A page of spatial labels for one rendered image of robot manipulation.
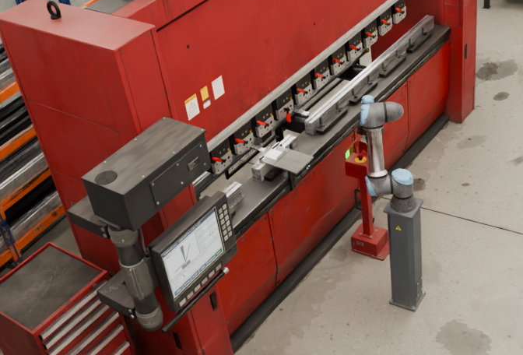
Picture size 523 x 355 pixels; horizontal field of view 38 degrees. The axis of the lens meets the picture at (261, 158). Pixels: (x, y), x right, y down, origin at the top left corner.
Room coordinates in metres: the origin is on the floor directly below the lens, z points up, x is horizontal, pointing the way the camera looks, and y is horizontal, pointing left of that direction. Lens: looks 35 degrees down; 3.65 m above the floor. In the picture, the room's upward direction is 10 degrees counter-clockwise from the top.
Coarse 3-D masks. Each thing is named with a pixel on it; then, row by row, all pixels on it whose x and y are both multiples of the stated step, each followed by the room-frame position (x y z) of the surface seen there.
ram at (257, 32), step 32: (224, 0) 3.70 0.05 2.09; (256, 0) 3.88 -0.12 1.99; (288, 0) 4.08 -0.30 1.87; (320, 0) 4.30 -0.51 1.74; (352, 0) 4.55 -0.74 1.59; (384, 0) 4.84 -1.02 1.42; (160, 32) 3.36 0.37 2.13; (192, 32) 3.51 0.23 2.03; (224, 32) 3.67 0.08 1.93; (256, 32) 3.85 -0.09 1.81; (288, 32) 4.05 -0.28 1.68; (320, 32) 4.28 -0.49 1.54; (192, 64) 3.48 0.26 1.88; (224, 64) 3.64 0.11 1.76; (256, 64) 3.82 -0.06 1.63; (288, 64) 4.03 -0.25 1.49; (224, 96) 3.61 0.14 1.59; (256, 96) 3.79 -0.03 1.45; (224, 128) 3.57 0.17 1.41
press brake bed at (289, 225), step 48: (384, 96) 4.59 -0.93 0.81; (432, 96) 5.10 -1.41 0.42; (336, 144) 4.13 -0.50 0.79; (384, 144) 4.56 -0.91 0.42; (288, 192) 3.74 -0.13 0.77; (336, 192) 4.09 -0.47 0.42; (240, 240) 3.39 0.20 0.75; (288, 240) 3.69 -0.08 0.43; (336, 240) 4.07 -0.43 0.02; (240, 288) 3.33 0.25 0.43; (288, 288) 3.65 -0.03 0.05; (240, 336) 3.30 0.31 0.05
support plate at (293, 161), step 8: (288, 152) 3.83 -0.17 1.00; (296, 152) 3.82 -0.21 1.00; (264, 160) 3.79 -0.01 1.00; (272, 160) 3.77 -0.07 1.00; (280, 160) 3.76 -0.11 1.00; (288, 160) 3.74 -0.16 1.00; (296, 160) 3.73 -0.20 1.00; (304, 160) 3.71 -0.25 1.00; (280, 168) 3.69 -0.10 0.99; (288, 168) 3.66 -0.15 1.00; (296, 168) 3.65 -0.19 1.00
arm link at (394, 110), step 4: (388, 104) 3.54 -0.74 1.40; (392, 104) 3.55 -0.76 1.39; (396, 104) 3.56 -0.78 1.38; (400, 104) 3.60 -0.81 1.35; (388, 108) 3.52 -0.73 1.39; (392, 108) 3.52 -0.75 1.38; (396, 108) 3.53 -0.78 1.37; (400, 108) 3.55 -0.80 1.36; (388, 112) 3.51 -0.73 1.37; (392, 112) 3.51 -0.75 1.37; (396, 112) 3.52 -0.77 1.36; (400, 112) 3.53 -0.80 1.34; (388, 116) 3.50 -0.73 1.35; (392, 116) 3.50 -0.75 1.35; (396, 116) 3.51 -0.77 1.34; (400, 116) 3.54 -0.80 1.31; (388, 120) 3.50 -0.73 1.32; (392, 120) 3.51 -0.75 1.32
